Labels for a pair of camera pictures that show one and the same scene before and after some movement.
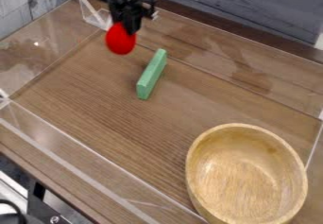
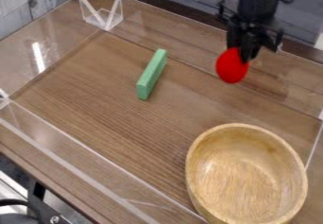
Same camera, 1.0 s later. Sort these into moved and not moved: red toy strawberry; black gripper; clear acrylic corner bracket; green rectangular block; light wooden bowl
Moved: red toy strawberry; black gripper
Not moved: light wooden bowl; clear acrylic corner bracket; green rectangular block
